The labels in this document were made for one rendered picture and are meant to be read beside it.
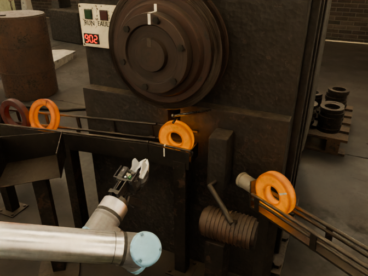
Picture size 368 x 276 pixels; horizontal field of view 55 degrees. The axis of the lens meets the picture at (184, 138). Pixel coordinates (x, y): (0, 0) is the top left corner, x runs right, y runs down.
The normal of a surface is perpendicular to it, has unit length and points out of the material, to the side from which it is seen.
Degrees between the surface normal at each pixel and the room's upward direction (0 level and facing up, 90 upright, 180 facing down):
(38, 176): 5
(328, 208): 0
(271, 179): 89
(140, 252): 48
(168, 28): 90
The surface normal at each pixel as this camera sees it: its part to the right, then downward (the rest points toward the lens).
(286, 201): -0.82, 0.25
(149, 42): -0.40, 0.42
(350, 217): 0.00, -0.89
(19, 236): 0.39, -0.47
